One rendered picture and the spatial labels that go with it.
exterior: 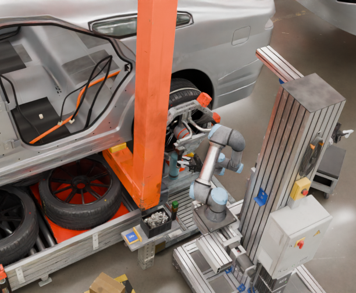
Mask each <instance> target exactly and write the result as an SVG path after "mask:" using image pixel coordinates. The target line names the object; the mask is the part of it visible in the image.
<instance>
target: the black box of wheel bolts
mask: <svg viewBox="0 0 356 293"><path fill-rule="evenodd" d="M140 218H141V219H140V227H141V228H142V230H143V232H144V233H145V234H146V236H147V237H148V239H150V238H152V237H154V236H157V235H159V234H162V233H164V232H165V231H168V230H170V229H171V226H172V219H171V218H170V216H169V215H168V213H167V212H166V210H165V209H164V208H160V209H158V210H155V211H153V212H151V213H148V214H146V215H143V216H141V217H140Z"/></svg>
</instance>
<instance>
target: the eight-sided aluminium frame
mask: <svg viewBox="0 0 356 293"><path fill-rule="evenodd" d="M194 109H198V110H200V111H202V112H203V113H205V114H206V113H208V114H210V115H211V116H212V117H213V112H212V111H211V110H210V109H208V108H207V107H206V108H205V107H203V106H201V104H200V103H199V102H198V101H196V100H193V101H190V102H187V103H184V104H181V105H179V106H175V107H172V108H170V109H169V110H168V117H167V124H166V126H168V125H169V124H170V122H171V121H172V120H173V119H174V118H175V117H176V116H178V115H181V114H182V113H186V112H188V111H191V110H194ZM210 127H211V122H209V123H205V124H203V125H202V128H210ZM172 152H175V151H172ZM172 152H169V153H167V152H165V151H164V156H163V158H164V159H165V160H167V161H170V154H171V153H172ZM192 152H193V151H188V150H187V149H186V148H185V147H184V153H183V156H184V155H187V154H190V153H192Z"/></svg>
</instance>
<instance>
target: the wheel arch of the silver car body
mask: <svg viewBox="0 0 356 293"><path fill-rule="evenodd" d="M172 78H183V79H186V80H188V81H190V82H192V83H193V84H194V85H195V86H196V87H197V88H198V89H199V90H200V91H201V92H204V93H206V94H208V95H209V96H210V97H211V98H212V100H211V101H210V104H211V111H212V109H213V106H214V103H215V85H214V83H213V80H212V79H211V77H210V76H209V74H208V73H206V72H205V71H203V70H200V69H196V68H186V69H181V70H178V71H175V72H173V73H172V74H171V79H172ZM133 118H134V117H133ZM132 122H133V119H132ZM131 127H132V123H131ZM130 135H131V129H130ZM131 140H132V136H131Z"/></svg>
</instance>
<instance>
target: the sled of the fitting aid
mask: <svg viewBox="0 0 356 293"><path fill-rule="evenodd" d="M199 175H200V172H198V171H196V172H195V173H194V172H193V175H192V176H191V177H188V178H186V179H184V180H182V181H179V182H177V183H174V184H172V185H170V186H168V189H169V195H170V194H172V193H174V192H176V191H179V190H182V189H183V188H186V187H188V186H190V185H191V183H192V182H193V181H195V179H197V178H199Z"/></svg>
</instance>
